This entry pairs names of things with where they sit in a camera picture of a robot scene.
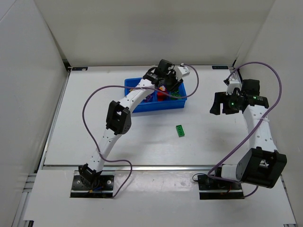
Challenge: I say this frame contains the red long lego brick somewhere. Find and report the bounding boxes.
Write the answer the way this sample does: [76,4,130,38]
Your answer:
[157,91,168,96]

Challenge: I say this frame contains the red half-round lego brick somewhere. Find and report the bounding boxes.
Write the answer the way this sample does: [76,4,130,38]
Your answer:
[157,96,166,102]

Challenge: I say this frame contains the purple lego brick studs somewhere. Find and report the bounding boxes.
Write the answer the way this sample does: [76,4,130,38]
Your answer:
[143,95,153,103]

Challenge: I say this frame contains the green lego brick bottom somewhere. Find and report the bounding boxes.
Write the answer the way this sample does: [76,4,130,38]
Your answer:
[170,93,182,100]

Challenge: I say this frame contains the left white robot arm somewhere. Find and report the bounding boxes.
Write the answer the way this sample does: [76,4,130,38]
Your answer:
[79,60,190,189]

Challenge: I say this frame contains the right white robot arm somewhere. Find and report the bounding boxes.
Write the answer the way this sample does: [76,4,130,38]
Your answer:
[208,78,287,188]

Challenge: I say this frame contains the blue divided plastic bin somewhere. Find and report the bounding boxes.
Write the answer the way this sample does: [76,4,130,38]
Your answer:
[133,84,187,113]

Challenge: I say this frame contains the right blue table label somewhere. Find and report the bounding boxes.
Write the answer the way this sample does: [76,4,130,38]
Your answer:
[212,65,229,70]

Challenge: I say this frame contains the blue table label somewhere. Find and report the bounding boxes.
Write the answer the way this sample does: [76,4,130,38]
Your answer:
[212,65,229,70]
[71,67,88,71]

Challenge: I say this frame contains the left blue table label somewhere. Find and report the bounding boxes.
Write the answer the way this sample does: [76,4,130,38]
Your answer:
[71,67,88,71]

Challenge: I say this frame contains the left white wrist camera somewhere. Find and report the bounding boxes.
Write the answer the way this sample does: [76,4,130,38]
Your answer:
[175,64,190,81]

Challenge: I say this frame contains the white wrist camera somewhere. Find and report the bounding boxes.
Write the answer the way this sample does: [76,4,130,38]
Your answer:
[175,64,190,81]
[224,78,241,95]

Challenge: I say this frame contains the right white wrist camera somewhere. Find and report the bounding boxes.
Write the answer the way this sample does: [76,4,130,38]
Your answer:
[224,78,241,95]

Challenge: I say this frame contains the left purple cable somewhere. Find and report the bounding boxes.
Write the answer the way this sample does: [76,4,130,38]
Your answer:
[82,64,199,199]

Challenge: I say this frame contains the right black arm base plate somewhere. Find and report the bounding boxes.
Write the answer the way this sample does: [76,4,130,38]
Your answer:
[192,173,244,200]

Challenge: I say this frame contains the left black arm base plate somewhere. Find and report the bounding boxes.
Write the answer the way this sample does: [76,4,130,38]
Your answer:
[70,174,115,199]

